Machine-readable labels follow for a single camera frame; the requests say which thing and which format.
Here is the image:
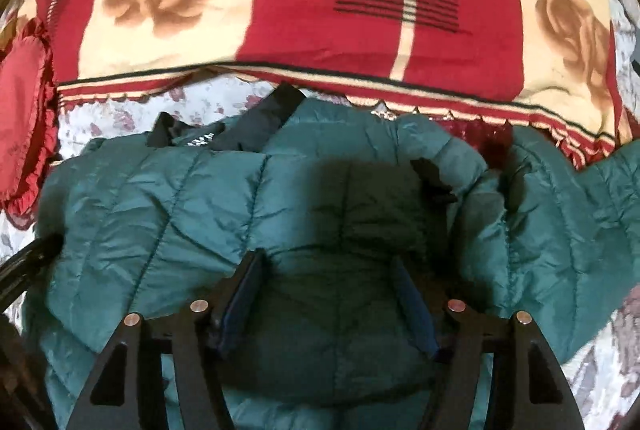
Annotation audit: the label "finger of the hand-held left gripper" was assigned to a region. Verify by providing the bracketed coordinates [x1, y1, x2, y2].
[0, 233, 63, 307]

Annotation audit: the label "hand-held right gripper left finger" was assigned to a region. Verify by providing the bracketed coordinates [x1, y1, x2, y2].
[65, 247, 269, 430]

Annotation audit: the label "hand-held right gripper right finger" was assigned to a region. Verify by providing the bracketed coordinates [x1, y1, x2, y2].
[390, 255, 585, 430]

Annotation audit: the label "green quilted jacket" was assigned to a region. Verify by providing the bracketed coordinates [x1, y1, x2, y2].
[22, 95, 640, 430]

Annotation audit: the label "red heart-shaped pillow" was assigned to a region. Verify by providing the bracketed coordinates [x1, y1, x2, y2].
[0, 18, 63, 216]

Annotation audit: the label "floral bed sheet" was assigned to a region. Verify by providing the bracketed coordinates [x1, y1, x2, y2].
[0, 0, 640, 430]

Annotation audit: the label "red cream rose blanket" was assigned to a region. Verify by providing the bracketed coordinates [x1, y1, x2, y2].
[30, 0, 626, 171]

